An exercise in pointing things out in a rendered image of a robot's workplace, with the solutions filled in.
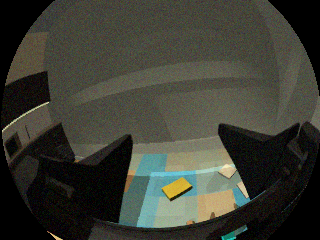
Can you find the beige flat square tile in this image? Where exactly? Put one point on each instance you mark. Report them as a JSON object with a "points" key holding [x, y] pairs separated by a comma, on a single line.
{"points": [[227, 171], [242, 189]]}

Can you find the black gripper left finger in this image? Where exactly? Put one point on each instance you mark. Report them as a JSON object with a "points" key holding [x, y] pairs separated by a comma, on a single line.
{"points": [[99, 178]]}

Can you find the yellow rectangular block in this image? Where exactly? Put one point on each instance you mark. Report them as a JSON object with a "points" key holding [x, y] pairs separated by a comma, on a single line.
{"points": [[176, 189]]}

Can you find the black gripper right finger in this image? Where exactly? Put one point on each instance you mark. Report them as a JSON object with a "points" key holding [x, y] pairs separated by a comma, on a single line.
{"points": [[255, 154]]}

